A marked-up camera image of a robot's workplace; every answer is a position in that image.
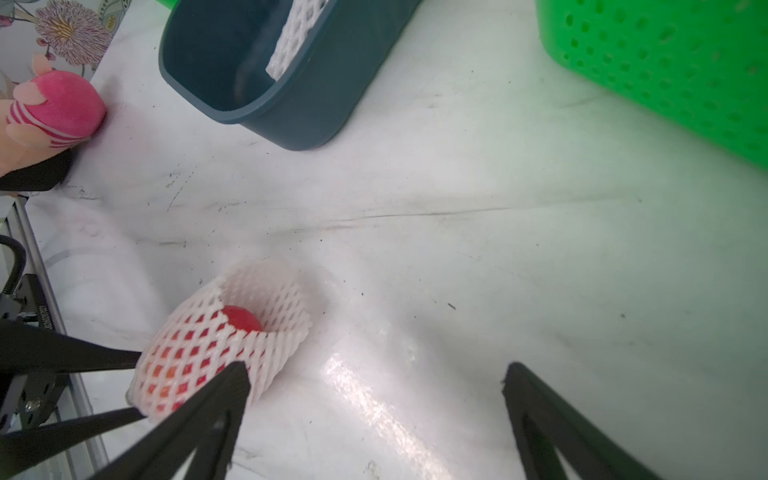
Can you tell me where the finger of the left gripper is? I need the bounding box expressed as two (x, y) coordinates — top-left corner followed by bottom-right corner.
(1, 408), (145, 479)
(1, 319), (141, 374)

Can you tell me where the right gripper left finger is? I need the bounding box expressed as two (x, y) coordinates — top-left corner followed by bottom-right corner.
(93, 362), (251, 479)

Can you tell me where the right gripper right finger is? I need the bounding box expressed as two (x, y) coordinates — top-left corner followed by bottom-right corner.
(502, 362), (659, 480)

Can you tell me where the pink plush toy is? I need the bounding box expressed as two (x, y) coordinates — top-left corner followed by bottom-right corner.
(1, 54), (107, 176)

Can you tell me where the dark teal plastic bin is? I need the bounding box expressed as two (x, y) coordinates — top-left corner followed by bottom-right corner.
(159, 0), (419, 151)

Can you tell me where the right green plastic basket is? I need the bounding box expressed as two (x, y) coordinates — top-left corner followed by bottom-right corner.
(536, 0), (767, 167)

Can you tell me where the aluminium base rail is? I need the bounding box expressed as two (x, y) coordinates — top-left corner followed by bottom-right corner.
(0, 194), (109, 480)

